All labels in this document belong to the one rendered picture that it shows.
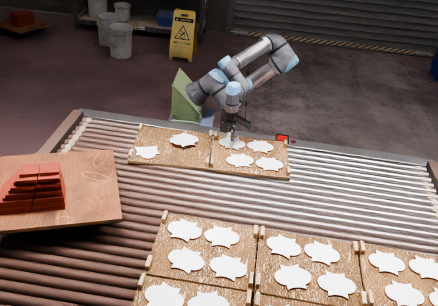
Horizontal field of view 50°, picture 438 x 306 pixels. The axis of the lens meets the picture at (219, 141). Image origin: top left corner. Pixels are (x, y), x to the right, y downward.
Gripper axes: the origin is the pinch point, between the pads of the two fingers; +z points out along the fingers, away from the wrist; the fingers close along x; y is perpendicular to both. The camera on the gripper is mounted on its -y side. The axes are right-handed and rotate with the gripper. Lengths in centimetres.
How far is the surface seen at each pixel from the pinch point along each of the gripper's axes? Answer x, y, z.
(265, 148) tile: 2.2, -18.4, 0.2
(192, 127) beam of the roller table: -16.5, 23.4, 2.3
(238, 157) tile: 14.1, -3.8, -0.1
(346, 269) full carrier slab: 84, -49, 2
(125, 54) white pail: -322, 136, 86
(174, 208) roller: 57, 24, 2
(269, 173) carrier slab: 23.9, -20.0, 1.1
